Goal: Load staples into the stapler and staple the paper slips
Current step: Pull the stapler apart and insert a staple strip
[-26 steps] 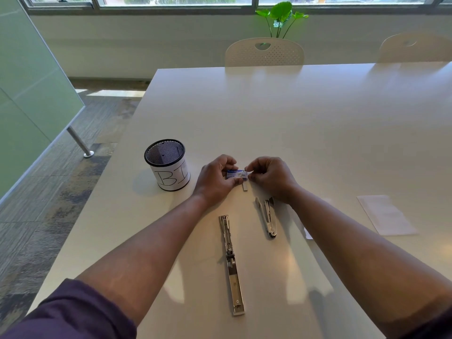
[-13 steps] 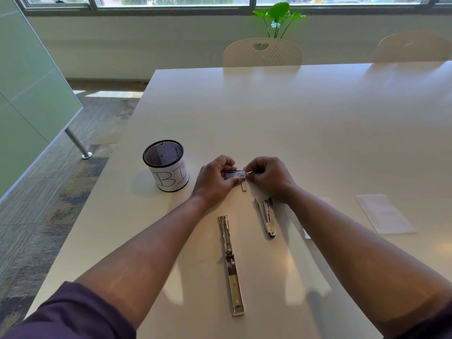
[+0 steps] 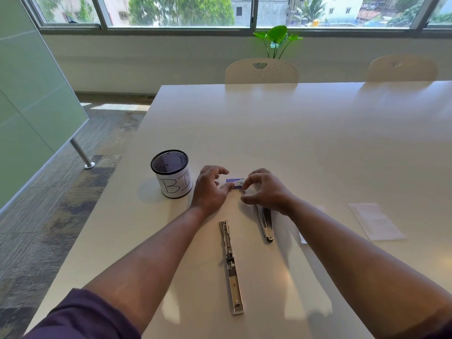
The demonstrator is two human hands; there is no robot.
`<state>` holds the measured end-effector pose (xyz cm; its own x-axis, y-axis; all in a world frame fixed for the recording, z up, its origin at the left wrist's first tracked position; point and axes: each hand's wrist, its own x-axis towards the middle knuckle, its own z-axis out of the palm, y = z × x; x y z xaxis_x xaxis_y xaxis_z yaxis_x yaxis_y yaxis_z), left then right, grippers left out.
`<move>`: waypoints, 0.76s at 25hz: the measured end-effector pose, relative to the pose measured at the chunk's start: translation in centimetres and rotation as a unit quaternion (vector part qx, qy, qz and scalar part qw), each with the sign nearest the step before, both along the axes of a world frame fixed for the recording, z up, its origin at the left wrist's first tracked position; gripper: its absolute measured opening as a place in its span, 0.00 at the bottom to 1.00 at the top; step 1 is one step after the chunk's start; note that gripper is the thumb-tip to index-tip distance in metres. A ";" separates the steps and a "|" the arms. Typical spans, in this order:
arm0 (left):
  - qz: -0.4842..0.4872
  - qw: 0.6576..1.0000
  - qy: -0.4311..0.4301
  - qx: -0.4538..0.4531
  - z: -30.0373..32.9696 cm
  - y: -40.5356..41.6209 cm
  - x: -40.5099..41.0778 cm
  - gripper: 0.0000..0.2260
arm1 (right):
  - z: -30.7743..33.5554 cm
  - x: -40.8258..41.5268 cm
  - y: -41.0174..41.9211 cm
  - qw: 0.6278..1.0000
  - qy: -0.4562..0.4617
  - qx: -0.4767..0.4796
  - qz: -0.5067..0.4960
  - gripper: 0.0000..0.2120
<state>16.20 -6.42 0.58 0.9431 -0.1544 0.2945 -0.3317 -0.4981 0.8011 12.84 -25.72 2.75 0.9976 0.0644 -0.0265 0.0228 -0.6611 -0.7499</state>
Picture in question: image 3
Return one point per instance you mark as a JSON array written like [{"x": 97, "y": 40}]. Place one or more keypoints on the person's right middle finger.
[{"x": 259, "y": 170}]

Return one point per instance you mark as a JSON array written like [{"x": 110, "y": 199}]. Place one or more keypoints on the green leafy plant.
[{"x": 278, "y": 38}]

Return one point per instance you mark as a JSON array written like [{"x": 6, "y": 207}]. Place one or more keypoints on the person's right forearm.
[{"x": 360, "y": 268}]

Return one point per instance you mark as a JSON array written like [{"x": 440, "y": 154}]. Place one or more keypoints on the black mesh pen cup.
[{"x": 172, "y": 174}]

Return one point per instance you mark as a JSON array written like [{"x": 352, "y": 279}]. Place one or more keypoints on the grey framed window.
[{"x": 243, "y": 17}]

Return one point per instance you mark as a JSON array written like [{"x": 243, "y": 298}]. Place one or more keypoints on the white paper sheet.
[
  {"x": 376, "y": 221},
  {"x": 302, "y": 239}
]

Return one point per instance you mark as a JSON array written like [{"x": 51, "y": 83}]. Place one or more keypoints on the metal partition leg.
[{"x": 82, "y": 154}]

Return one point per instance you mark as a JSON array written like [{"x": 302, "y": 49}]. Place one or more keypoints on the small blue staple box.
[{"x": 236, "y": 181}]

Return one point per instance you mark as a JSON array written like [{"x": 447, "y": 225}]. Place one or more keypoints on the person's left forearm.
[{"x": 148, "y": 264}]

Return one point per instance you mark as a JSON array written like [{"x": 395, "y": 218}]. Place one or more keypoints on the person's right hand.
[{"x": 270, "y": 192}]

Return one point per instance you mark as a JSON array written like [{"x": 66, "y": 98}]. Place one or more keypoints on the purple shirt sleeve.
[{"x": 84, "y": 317}]

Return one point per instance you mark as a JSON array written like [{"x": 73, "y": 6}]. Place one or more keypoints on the frosted glass partition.
[{"x": 31, "y": 102}]

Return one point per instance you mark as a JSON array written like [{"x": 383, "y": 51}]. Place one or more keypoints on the person's right thumb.
[{"x": 249, "y": 199}]

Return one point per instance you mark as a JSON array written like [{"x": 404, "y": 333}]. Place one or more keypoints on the person's left hand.
[{"x": 208, "y": 192}]

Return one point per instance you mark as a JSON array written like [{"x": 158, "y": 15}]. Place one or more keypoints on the long open silver stapler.
[{"x": 231, "y": 268}]

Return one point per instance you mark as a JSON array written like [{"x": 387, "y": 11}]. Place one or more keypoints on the white perforated chair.
[
  {"x": 261, "y": 71},
  {"x": 402, "y": 68}
]

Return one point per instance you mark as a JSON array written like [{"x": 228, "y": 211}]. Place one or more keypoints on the person's left thumb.
[{"x": 227, "y": 187}]

